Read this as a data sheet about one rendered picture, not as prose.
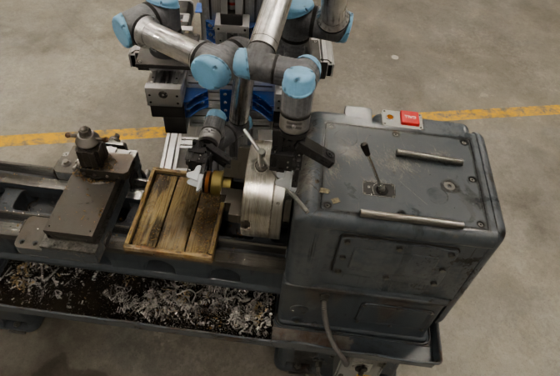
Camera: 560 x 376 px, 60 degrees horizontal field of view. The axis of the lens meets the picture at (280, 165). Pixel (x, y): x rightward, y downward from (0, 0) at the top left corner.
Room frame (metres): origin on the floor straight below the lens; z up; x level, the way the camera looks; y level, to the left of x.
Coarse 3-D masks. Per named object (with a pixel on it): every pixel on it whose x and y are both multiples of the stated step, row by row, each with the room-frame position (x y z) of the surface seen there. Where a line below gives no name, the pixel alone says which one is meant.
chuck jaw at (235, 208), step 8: (224, 192) 0.94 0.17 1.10; (232, 192) 0.95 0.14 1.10; (240, 192) 0.95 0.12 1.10; (224, 200) 0.93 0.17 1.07; (232, 200) 0.91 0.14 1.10; (240, 200) 0.91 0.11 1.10; (232, 208) 0.88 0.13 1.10; (240, 208) 0.88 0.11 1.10; (232, 216) 0.86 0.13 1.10; (240, 216) 0.85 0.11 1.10; (248, 224) 0.84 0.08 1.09
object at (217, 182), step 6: (204, 174) 0.99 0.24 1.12; (210, 174) 1.00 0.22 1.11; (216, 174) 0.99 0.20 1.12; (222, 174) 0.99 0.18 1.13; (204, 180) 0.97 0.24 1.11; (210, 180) 0.98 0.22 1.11; (216, 180) 0.97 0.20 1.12; (222, 180) 0.98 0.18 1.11; (228, 180) 0.98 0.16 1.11; (204, 186) 0.96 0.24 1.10; (210, 186) 0.96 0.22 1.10; (216, 186) 0.96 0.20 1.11; (222, 186) 0.97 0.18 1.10; (228, 186) 0.97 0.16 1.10; (204, 192) 0.96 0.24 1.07; (210, 192) 0.95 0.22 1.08; (216, 192) 0.95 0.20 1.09
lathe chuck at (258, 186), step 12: (264, 144) 1.05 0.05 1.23; (252, 156) 0.98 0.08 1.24; (252, 168) 0.94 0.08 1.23; (252, 180) 0.91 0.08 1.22; (264, 180) 0.91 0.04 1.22; (252, 192) 0.88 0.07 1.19; (264, 192) 0.88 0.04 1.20; (252, 204) 0.86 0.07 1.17; (264, 204) 0.86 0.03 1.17; (252, 216) 0.84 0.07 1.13; (264, 216) 0.84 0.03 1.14; (240, 228) 0.84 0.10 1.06; (252, 228) 0.83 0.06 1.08; (264, 228) 0.83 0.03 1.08
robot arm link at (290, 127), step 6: (282, 120) 0.85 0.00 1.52; (288, 120) 0.84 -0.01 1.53; (306, 120) 0.85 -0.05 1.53; (282, 126) 0.85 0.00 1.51; (288, 126) 0.84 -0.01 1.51; (294, 126) 0.83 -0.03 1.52; (300, 126) 0.84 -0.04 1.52; (306, 126) 0.85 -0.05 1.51; (288, 132) 0.84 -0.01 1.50; (294, 132) 0.84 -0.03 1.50; (300, 132) 0.84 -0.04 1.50
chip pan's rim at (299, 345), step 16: (0, 272) 0.87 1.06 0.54; (0, 304) 0.72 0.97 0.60; (80, 320) 0.71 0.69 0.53; (96, 320) 0.71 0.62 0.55; (112, 320) 0.70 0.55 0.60; (128, 320) 0.70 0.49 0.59; (208, 336) 0.70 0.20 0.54; (224, 336) 0.68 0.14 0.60; (240, 336) 0.68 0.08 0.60; (352, 336) 0.75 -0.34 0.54; (368, 336) 0.75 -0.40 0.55; (432, 336) 0.77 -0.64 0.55; (320, 352) 0.68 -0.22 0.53; (352, 352) 0.67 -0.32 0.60; (432, 352) 0.72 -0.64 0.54
